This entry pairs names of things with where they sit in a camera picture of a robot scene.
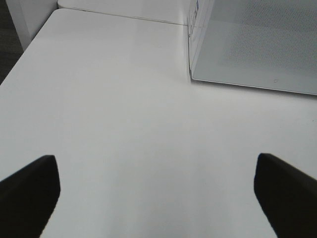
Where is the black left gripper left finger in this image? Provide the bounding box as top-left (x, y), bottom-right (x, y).
top-left (0, 155), bottom-right (60, 238)

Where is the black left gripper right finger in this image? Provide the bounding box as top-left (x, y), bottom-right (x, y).
top-left (254, 153), bottom-right (317, 238)

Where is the white microwave door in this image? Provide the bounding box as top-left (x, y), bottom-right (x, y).
top-left (194, 0), bottom-right (317, 95)

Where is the white microwave oven body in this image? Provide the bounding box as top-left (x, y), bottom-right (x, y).
top-left (187, 0), bottom-right (215, 80)

